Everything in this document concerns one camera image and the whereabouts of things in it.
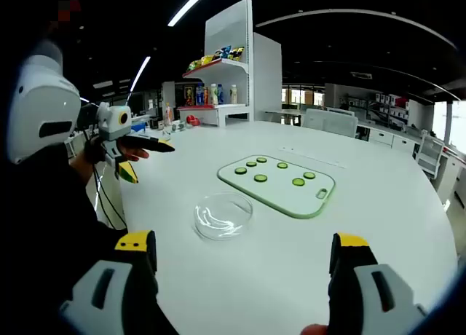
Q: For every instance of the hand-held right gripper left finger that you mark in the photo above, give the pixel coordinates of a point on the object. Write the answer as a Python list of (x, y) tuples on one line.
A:
[(109, 306)]

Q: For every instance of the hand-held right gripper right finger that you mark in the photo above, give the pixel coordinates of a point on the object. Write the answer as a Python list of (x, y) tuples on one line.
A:
[(364, 306)]

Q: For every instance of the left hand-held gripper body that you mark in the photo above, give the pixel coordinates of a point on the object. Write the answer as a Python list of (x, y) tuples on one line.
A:
[(113, 122)]

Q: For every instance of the clear glass petri dish lid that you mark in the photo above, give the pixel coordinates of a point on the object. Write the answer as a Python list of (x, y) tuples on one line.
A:
[(223, 215)]

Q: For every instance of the clear glass petri dish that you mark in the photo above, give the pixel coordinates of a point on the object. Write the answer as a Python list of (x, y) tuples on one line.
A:
[(213, 236)]

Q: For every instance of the group of cucumber slices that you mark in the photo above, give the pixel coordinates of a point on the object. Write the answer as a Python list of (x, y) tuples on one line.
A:
[(260, 177)]

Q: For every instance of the person's left hand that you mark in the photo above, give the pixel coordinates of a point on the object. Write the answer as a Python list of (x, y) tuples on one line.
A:
[(138, 154)]

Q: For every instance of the person's right hand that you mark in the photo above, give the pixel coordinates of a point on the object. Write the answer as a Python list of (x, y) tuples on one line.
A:
[(316, 330)]

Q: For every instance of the small green white box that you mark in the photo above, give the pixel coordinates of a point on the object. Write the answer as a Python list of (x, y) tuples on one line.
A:
[(178, 126)]

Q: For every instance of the orange white bottle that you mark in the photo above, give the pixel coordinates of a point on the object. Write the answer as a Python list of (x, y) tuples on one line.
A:
[(167, 113)]

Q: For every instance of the red round object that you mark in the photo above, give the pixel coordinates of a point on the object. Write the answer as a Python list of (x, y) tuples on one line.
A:
[(192, 121)]

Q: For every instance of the straight ceiling light strip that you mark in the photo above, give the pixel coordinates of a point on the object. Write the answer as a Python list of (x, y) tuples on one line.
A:
[(189, 5), (140, 74)]

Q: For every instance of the dark printed box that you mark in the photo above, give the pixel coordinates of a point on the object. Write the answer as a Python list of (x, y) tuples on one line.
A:
[(188, 95)]

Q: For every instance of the blue drink bottle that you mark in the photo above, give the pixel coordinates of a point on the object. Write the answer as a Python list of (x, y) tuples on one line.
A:
[(199, 94)]

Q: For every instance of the orange drink bottle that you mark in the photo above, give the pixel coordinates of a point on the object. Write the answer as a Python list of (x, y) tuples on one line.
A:
[(206, 96)]

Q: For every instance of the white green drink bottle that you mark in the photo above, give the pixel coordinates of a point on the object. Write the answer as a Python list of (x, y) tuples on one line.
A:
[(214, 94)]

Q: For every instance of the white yellow drink bottle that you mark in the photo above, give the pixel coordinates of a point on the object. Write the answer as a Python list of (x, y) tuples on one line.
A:
[(233, 94)]

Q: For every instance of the row of snack packets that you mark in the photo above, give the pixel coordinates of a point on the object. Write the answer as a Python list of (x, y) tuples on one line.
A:
[(215, 58)]

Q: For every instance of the white display shelf unit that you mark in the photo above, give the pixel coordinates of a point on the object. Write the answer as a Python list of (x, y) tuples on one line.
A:
[(265, 80)]

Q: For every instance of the white green-edged cutting board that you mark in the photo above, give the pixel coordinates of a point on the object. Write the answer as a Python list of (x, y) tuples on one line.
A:
[(276, 193)]

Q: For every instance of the white low cabinet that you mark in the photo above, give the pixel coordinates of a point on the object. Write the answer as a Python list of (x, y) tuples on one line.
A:
[(386, 138)]

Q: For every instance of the white mesh office chair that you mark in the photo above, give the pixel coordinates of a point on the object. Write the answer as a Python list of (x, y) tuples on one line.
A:
[(329, 122)]

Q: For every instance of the wall display shelf with boxes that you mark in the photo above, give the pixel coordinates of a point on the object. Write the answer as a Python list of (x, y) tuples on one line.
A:
[(386, 105)]

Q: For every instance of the curved ceiling light rail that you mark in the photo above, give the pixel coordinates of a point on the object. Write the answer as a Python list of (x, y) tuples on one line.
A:
[(356, 11)]

